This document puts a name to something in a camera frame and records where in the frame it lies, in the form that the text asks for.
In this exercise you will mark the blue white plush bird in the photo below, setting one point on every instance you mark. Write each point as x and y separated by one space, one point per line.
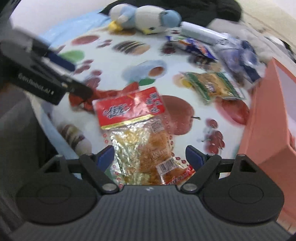
146 19

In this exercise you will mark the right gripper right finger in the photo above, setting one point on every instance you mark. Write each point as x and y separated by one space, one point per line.
234 190

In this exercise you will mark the grey quilt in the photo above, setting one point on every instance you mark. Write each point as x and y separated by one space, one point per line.
266 46

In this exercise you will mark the white cylindrical tube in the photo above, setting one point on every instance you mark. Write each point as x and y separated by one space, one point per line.
201 33

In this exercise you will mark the small red snack packet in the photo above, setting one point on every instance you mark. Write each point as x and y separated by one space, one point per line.
76 101

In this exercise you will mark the blue white snack bag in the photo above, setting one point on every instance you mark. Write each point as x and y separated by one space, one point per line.
191 45

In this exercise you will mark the pink cardboard box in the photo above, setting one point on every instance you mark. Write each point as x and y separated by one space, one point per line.
269 136

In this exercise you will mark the light blue star bedsheet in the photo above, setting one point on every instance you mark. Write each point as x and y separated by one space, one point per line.
69 29

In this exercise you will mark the red yellow peanut snack bag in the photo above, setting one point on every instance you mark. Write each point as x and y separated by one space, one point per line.
142 131

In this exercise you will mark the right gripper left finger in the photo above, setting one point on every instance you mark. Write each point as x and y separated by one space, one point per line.
63 191

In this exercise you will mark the black jacket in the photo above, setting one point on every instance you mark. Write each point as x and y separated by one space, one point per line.
199 12

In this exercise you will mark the green clear snack bag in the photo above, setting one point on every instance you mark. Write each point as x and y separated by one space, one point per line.
213 85

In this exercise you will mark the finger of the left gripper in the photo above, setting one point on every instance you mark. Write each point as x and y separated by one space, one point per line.
58 60

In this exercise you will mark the clear blue plastic bag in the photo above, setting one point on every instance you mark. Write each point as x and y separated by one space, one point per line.
240 60

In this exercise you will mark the cream quilted headboard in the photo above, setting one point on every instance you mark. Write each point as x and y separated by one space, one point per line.
269 18

